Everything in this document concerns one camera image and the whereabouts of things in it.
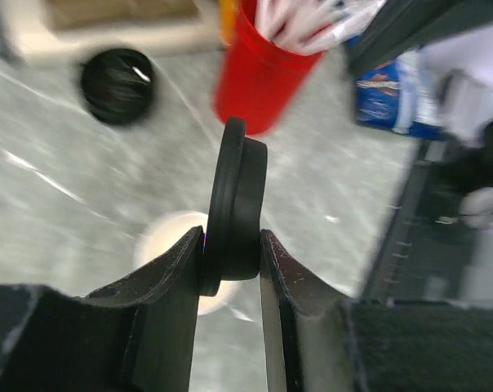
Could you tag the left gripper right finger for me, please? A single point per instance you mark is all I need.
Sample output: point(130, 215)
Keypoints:
point(304, 332)

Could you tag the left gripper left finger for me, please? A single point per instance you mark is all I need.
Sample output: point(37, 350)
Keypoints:
point(162, 297)

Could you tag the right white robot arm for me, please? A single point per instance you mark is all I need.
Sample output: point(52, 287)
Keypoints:
point(455, 43)

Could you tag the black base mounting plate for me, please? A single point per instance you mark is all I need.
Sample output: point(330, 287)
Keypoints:
point(428, 252)

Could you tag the stack of black cup lids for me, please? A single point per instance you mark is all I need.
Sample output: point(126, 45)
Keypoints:
point(118, 86)

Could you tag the blue snack bag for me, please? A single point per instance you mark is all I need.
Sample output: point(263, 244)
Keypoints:
point(399, 96)

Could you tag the red cup with stirrers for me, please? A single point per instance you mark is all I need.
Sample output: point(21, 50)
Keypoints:
point(258, 79)

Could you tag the two tier checkered shelf rack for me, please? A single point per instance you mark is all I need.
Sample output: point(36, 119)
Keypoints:
point(25, 35)

